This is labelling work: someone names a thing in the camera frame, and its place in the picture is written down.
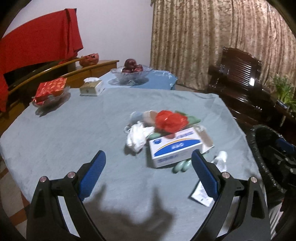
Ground blue white paper cup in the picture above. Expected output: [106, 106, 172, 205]
[129, 110, 158, 126]

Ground red ornament bowl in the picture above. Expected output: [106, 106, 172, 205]
[79, 53, 99, 67]

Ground white plastic bag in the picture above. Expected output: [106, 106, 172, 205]
[124, 121, 155, 153]

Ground white alcohol pad box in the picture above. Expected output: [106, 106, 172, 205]
[149, 126, 214, 168]

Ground dark red apples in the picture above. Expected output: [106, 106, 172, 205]
[122, 59, 143, 73]

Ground red gift packet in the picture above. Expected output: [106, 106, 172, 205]
[33, 77, 67, 102]

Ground black lined trash bin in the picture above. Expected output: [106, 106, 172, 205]
[246, 125, 295, 197]

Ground green potted plant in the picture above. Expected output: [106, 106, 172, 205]
[269, 74, 295, 112]

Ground grey-blue table cloth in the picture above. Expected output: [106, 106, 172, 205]
[1, 88, 260, 240]

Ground green cloth glove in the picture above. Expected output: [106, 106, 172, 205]
[149, 110, 203, 168]

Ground small white sachet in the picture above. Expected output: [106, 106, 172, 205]
[191, 181, 213, 207]

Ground light blue table cloth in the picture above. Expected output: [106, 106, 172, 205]
[100, 70, 178, 90]

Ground dark wooden armchair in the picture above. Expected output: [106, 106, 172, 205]
[207, 47, 283, 132]

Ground white tissue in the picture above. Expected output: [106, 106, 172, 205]
[211, 151, 228, 173]

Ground beige patterned curtain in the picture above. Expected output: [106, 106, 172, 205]
[151, 1, 295, 89]

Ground glass fruit bowl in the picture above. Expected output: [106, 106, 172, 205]
[108, 65, 152, 86]

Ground red cloth drape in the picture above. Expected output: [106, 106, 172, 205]
[1, 9, 83, 112]

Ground red plastic bag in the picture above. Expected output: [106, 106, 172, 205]
[155, 110, 189, 138]

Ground white tissue box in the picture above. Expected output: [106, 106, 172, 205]
[79, 77, 105, 96]

